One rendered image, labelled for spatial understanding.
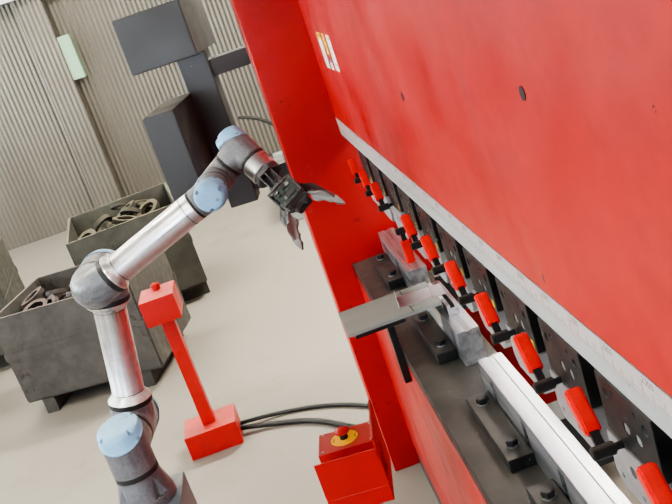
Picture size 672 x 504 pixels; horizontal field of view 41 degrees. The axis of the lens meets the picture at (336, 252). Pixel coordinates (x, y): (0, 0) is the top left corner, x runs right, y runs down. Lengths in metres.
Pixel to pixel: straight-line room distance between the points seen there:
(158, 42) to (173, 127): 0.30
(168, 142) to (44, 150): 7.62
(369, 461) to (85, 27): 8.86
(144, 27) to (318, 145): 0.73
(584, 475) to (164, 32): 2.22
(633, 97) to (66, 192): 10.32
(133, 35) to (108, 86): 7.38
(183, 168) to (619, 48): 2.67
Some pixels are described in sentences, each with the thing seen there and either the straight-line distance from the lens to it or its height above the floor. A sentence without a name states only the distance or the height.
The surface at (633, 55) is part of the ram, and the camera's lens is 0.77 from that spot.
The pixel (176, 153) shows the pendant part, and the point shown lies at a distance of 3.34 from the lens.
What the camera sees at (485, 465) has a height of 0.88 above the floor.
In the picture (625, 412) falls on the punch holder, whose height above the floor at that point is 1.32.
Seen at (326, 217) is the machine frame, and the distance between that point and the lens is 3.26.
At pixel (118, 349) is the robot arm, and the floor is 1.16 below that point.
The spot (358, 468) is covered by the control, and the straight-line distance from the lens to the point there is 2.25.
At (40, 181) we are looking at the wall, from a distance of 10.99.
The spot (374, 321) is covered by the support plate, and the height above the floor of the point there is 1.00.
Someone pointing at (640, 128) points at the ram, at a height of 1.70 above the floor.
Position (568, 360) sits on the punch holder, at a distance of 1.28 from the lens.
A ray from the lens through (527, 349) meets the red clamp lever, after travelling 1.36.
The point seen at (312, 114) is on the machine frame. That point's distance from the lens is 3.19.
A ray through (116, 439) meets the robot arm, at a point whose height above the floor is 0.99.
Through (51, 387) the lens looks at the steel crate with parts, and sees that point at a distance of 5.58.
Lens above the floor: 1.90
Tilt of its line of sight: 17 degrees down
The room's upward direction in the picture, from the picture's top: 19 degrees counter-clockwise
